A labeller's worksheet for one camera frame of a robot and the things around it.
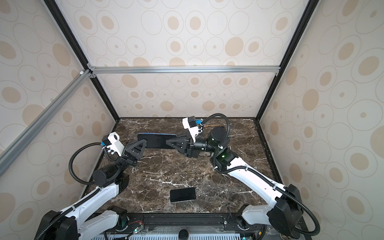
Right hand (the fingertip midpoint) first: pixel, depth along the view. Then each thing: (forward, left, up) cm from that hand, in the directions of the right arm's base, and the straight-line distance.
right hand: (168, 145), depth 56 cm
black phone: (-5, -2, -41) cm, 41 cm away
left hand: (-1, +7, +2) cm, 7 cm away
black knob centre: (-25, -4, -31) cm, 40 cm away
